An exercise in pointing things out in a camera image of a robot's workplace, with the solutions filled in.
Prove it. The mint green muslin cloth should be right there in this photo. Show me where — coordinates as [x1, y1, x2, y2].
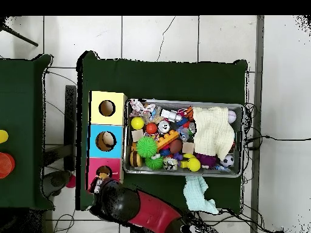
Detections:
[183, 175, 219, 215]

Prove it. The orange striped tiger plush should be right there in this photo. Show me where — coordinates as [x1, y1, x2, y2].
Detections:
[185, 106, 195, 121]

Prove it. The wooden box with three holes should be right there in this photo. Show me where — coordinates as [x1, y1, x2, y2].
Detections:
[84, 90, 128, 191]

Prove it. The silver mesh bin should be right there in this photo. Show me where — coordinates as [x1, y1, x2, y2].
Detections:
[123, 98, 245, 178]

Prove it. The grey rounded object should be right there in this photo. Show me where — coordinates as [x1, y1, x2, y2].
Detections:
[42, 170, 72, 197]

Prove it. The large green spiky ball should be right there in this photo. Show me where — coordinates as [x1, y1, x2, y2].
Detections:
[135, 136, 158, 158]

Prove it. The smooth yellow ball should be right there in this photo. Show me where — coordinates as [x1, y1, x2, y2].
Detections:
[130, 116, 145, 130]

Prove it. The orange ball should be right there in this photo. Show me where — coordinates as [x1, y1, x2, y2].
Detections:
[145, 122, 158, 135]

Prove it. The orange plastic brick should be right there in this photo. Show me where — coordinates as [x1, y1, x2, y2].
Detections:
[156, 129, 180, 150]

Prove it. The orange round object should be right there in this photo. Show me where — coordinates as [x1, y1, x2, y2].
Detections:
[0, 152, 16, 180]

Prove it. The silver plastic toy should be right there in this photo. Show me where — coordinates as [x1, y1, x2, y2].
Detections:
[160, 109, 182, 123]

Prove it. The dark green table cloth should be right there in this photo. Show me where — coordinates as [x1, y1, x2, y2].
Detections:
[0, 53, 56, 211]
[76, 50, 248, 214]

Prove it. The cream muslin cloth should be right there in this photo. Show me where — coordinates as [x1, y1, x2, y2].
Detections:
[193, 106, 235, 161]

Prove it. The small soccer ball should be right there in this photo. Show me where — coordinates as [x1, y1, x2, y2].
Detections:
[222, 154, 234, 168]

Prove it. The black rod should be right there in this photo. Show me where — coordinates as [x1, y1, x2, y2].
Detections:
[0, 24, 39, 47]

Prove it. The long black cable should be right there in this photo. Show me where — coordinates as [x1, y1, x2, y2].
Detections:
[245, 135, 311, 142]

